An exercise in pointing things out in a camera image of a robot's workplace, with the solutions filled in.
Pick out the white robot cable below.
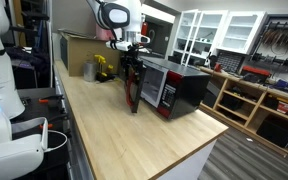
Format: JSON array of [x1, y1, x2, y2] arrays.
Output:
[[43, 129, 69, 154]]

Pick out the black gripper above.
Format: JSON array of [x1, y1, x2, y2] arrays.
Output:
[[119, 44, 146, 77]]

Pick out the red toolbox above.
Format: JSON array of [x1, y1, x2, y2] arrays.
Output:
[[240, 65, 272, 79]]

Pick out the black parts organizer drawers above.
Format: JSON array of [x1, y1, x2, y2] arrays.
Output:
[[216, 51, 247, 74]]

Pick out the black tool pegboard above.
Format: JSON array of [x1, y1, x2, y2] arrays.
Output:
[[250, 13, 288, 76]]

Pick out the black storage bin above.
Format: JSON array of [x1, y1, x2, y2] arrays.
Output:
[[202, 81, 222, 109]]

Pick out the red white small box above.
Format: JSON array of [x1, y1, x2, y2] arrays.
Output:
[[276, 100, 288, 115]]

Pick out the orange-handled black clamp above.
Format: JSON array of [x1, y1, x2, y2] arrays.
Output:
[[38, 94, 65, 105], [38, 122, 56, 131]]

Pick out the pink translucent plastic container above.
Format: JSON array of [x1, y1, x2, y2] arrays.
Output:
[[95, 24, 125, 43]]

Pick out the black hex key stand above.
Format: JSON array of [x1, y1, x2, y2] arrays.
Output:
[[95, 70, 117, 83]]

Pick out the yellow clamp piece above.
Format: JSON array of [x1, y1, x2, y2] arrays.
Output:
[[93, 54, 107, 74]]

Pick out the large brown cardboard box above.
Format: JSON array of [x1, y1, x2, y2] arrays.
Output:
[[59, 29, 123, 78]]

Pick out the white glass-door cabinet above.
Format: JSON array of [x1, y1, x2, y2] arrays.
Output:
[[216, 11, 268, 56], [173, 9, 228, 67]]

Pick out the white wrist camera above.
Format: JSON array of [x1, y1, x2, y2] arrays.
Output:
[[105, 39, 134, 52]]

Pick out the black perforated breadboard plate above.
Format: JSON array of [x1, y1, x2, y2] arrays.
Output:
[[10, 87, 70, 135]]

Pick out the aluminium hollow cylinder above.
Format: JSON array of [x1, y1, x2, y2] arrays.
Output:
[[82, 60, 98, 83]]

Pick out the red fire extinguisher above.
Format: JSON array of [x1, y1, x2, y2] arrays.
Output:
[[140, 21, 149, 38]]

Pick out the black crate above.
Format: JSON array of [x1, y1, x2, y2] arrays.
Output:
[[218, 94, 245, 112], [256, 114, 288, 150]]

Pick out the red black microwave body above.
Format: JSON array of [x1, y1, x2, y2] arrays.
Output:
[[139, 55, 212, 120]]

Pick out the wooden workbench with shelves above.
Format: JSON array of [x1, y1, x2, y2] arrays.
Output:
[[198, 64, 288, 157]]

